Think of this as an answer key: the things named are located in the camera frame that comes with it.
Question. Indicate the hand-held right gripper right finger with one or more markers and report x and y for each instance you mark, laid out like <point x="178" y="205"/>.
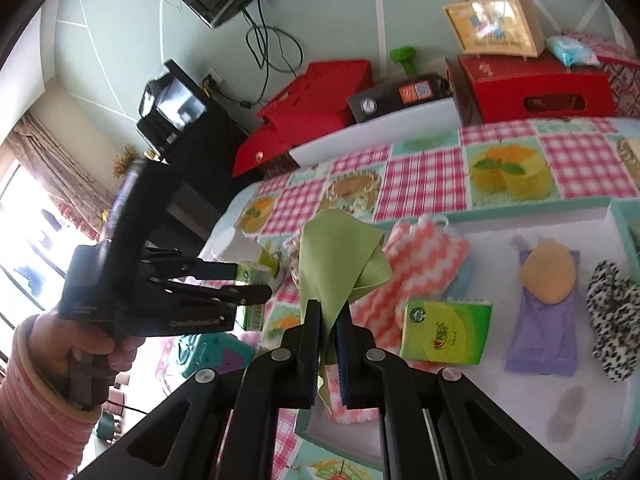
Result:
<point x="342" y="360"/>

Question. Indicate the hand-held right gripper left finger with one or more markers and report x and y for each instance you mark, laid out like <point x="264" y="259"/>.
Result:
<point x="309" y="360"/>

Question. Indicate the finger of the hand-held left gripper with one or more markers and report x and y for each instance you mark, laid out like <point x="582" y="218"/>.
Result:
<point x="235" y="294"/>
<point x="215" y="270"/>

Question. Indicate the small green carton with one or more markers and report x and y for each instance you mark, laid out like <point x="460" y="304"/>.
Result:
<point x="252" y="275"/>

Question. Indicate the green tissue packet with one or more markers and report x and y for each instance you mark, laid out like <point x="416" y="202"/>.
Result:
<point x="445" y="330"/>

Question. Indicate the green cloth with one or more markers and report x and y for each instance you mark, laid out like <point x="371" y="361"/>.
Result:
<point x="340" y="250"/>

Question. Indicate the coral white wavy towel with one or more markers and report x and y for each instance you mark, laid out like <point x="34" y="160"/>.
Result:
<point x="425" y="260"/>

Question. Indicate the white tray with teal rim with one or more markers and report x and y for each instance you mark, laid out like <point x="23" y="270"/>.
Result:
<point x="490" y="400"/>

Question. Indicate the purple packet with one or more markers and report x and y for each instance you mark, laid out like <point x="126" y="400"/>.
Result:
<point x="540" y="340"/>

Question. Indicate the orange round sponge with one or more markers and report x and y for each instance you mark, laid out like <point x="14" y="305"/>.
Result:
<point x="547" y="272"/>

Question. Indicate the person's left forearm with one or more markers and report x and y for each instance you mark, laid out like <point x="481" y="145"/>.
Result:
<point x="40" y="425"/>

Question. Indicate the person's left hand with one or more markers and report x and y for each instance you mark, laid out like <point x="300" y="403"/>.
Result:
<point x="50" y="340"/>

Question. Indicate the yellow flowers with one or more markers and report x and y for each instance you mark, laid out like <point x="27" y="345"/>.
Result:
<point x="125" y="160"/>

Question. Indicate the tall black cabinet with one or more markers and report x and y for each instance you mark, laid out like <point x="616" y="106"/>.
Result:
<point x="200" y="170"/>

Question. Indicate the brown curtain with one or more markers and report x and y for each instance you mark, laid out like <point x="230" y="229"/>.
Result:
<point x="55" y="175"/>

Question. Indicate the brown patterned box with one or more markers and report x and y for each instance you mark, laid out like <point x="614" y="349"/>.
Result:
<point x="277" y="166"/>

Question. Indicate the flat red bag gold emblem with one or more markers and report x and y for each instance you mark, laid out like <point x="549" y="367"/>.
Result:
<point x="260" y="152"/>

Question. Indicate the black screen device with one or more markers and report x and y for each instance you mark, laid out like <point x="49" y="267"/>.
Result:
<point x="175" y="105"/>

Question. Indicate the large red gift bag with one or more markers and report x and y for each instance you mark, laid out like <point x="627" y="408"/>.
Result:
<point x="325" y="95"/>

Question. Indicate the white foam board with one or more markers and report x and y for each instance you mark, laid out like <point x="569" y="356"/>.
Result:
<point x="380" y="130"/>

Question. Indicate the black box with gauge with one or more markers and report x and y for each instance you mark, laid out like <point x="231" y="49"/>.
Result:
<point x="395" y="97"/>

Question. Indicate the black white spotted fuzzy sock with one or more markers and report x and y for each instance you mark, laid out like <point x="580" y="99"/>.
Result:
<point x="612" y="310"/>

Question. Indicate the green dumbbell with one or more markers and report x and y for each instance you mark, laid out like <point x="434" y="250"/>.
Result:
<point x="402" y="57"/>

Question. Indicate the red cardboard box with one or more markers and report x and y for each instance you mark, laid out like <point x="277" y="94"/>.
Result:
<point x="535" y="90"/>

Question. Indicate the light blue packet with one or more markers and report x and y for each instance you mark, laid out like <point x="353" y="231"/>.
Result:
<point x="572" y="50"/>

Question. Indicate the pink floral box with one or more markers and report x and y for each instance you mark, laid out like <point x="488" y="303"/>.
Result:
<point x="622" y="80"/>

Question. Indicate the white wall outlet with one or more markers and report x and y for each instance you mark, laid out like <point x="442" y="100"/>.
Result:
<point x="215" y="77"/>

